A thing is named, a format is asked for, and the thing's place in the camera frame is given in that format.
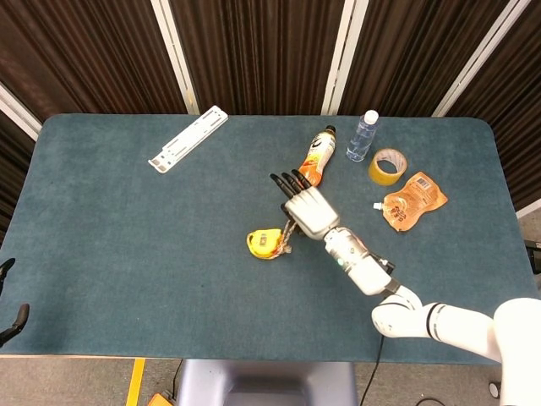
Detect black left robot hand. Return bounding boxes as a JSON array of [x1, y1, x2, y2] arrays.
[[0, 257, 31, 348]]

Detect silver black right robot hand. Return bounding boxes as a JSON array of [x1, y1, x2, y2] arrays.
[[270, 169, 342, 240]]

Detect beige string with knot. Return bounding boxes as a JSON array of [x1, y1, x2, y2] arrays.
[[270, 217, 297, 259]]

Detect yellow tape measure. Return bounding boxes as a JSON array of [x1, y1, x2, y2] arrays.
[[246, 228, 283, 260]]

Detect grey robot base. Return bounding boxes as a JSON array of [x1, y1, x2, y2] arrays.
[[175, 359, 359, 406]]

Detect yellow packing tape roll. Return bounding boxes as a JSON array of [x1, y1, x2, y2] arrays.
[[368, 147, 409, 186]]

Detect orange drink bottle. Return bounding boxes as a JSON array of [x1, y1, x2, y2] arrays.
[[295, 124, 338, 187]]

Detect clear water bottle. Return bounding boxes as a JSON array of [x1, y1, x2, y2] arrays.
[[346, 109, 380, 163]]

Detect orange spouted drink pouch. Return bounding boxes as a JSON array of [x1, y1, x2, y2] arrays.
[[372, 171, 449, 233]]

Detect blue felt table cover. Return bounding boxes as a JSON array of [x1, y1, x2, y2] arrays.
[[0, 112, 541, 365]]

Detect brown pleated partition panel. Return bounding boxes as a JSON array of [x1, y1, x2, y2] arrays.
[[337, 0, 512, 118], [0, 110, 39, 246], [167, 0, 348, 116], [0, 0, 189, 123], [445, 0, 541, 212]]

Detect black device at table side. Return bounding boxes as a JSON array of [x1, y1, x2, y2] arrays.
[[523, 239, 541, 274]]

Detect white plastic slotted bracket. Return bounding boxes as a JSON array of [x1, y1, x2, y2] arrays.
[[147, 105, 229, 174]]

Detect white partition post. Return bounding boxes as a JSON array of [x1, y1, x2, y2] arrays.
[[516, 197, 541, 219], [432, 0, 532, 118], [150, 0, 200, 116], [321, 0, 369, 116], [0, 83, 43, 141]]

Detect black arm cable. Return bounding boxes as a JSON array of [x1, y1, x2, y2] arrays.
[[362, 333, 385, 406]]

